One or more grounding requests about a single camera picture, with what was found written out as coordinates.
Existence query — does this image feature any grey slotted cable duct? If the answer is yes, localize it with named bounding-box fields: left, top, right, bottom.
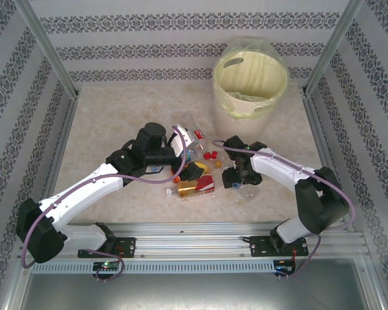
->
left=30, top=260, right=295, bottom=274

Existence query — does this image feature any orange juice bottle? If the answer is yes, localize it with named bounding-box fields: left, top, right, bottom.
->
left=170, top=161, right=224, bottom=183

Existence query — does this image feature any blue label water bottle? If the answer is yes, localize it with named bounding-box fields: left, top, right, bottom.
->
left=182, top=147, right=200, bottom=162

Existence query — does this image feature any red gold label tea bottle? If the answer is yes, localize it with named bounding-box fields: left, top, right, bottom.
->
left=164, top=175, right=216, bottom=198

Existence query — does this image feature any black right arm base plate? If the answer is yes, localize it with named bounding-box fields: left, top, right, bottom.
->
left=248, top=235, right=310, bottom=258

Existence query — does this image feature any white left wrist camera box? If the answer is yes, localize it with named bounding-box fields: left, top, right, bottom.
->
left=172, top=125, right=195, bottom=156

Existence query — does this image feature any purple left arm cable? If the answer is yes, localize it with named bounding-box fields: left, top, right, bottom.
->
left=21, top=127, right=187, bottom=282

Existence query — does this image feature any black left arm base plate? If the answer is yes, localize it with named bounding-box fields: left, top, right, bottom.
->
left=77, top=237, right=136, bottom=259

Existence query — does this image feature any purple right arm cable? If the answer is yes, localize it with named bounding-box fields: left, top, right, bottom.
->
left=211, top=139, right=356, bottom=279

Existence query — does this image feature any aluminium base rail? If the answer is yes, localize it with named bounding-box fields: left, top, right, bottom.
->
left=17, top=221, right=368, bottom=259

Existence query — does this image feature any cream plastic bin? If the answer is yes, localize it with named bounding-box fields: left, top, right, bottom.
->
left=212, top=50, right=289, bottom=138

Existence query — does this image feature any clear unlabelled plastic bottle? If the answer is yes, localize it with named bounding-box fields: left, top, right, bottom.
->
left=179, top=111, right=203, bottom=132

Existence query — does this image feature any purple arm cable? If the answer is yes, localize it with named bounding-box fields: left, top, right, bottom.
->
left=211, top=139, right=356, bottom=279
left=21, top=127, right=187, bottom=282

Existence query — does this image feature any grey metal panel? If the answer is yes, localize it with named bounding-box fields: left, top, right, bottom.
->
left=6, top=258, right=385, bottom=310

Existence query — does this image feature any red label cola bottle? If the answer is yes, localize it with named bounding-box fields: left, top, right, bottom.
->
left=191, top=128, right=208, bottom=152

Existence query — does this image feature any aluminium frame post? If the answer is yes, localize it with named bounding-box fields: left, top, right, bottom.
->
left=12, top=0, right=80, bottom=98
left=302, top=0, right=365, bottom=96

